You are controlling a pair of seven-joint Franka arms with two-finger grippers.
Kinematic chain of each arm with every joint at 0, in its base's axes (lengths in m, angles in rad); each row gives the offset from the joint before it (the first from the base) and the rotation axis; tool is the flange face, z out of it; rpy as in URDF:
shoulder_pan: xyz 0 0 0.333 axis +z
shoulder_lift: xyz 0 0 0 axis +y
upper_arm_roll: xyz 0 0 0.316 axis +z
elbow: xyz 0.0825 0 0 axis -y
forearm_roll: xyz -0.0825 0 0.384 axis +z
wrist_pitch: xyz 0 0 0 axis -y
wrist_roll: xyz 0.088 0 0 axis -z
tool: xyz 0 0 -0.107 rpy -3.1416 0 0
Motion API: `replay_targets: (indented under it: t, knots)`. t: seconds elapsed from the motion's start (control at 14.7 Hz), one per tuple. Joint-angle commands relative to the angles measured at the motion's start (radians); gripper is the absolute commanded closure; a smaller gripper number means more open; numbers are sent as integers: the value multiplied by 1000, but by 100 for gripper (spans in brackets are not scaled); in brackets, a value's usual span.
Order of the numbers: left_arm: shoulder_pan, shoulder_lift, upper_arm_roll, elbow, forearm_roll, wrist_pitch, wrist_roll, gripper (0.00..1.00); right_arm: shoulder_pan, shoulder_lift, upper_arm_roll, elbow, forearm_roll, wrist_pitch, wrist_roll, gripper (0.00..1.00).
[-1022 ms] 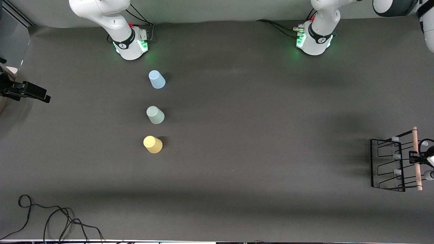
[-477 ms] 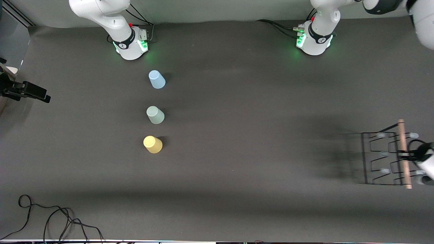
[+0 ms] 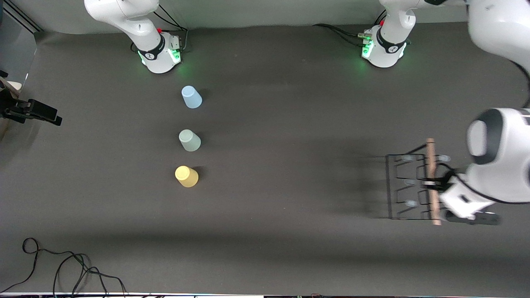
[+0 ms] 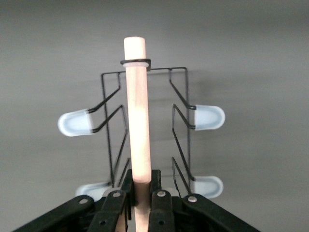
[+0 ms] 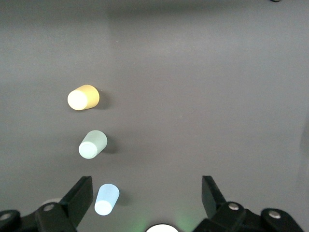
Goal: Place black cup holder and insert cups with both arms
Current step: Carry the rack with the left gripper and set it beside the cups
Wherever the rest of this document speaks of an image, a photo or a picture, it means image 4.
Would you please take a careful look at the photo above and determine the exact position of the dark grey table mat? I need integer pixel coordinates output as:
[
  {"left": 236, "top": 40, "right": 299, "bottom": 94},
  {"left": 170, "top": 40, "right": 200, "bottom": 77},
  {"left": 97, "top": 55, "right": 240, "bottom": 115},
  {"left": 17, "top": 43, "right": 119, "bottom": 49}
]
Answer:
[{"left": 0, "top": 0, "right": 309, "bottom": 232}]

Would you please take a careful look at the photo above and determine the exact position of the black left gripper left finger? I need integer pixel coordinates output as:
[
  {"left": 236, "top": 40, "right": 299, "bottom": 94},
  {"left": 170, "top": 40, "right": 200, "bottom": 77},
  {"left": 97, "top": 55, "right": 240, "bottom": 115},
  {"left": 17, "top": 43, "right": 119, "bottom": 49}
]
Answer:
[{"left": 14, "top": 168, "right": 136, "bottom": 232}]

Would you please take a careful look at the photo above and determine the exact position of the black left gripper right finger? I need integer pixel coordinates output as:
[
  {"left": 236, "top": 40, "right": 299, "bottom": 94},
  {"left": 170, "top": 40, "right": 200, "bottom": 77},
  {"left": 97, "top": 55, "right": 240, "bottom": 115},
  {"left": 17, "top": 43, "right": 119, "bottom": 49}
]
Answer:
[{"left": 148, "top": 169, "right": 262, "bottom": 232}]

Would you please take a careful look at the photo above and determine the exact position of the black wire cup holder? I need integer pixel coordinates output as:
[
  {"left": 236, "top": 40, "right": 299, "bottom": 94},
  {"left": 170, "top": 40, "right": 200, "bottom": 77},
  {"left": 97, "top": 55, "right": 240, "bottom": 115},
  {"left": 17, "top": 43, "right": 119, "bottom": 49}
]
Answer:
[{"left": 57, "top": 36, "right": 226, "bottom": 232}]

